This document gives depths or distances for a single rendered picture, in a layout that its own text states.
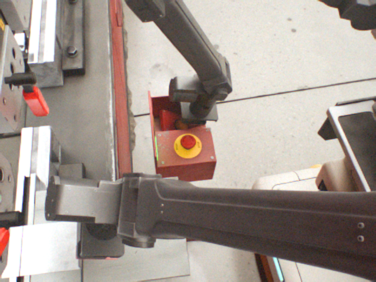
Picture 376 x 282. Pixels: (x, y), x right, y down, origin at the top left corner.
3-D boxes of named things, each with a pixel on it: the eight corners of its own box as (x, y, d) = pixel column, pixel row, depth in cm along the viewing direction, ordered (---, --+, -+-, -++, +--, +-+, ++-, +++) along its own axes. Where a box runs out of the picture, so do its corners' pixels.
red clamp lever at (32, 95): (51, 117, 61) (32, 79, 53) (25, 120, 61) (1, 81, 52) (52, 108, 62) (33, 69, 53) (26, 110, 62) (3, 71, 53)
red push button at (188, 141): (196, 153, 101) (197, 146, 98) (181, 154, 101) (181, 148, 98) (194, 139, 103) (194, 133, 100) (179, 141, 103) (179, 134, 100)
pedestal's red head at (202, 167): (212, 180, 110) (220, 150, 94) (157, 185, 109) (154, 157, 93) (202, 120, 120) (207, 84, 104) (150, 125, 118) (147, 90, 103)
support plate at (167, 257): (190, 275, 66) (190, 274, 65) (31, 295, 64) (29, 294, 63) (177, 178, 74) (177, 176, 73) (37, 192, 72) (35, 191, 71)
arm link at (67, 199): (160, 248, 45) (167, 175, 47) (60, 247, 40) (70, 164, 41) (124, 236, 56) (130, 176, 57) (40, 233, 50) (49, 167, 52)
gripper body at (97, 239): (78, 258, 57) (94, 244, 51) (79, 193, 61) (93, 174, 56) (120, 258, 60) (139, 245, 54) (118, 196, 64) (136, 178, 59)
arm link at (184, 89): (230, 93, 88) (227, 60, 91) (182, 90, 85) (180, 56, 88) (212, 114, 99) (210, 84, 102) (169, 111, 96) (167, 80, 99)
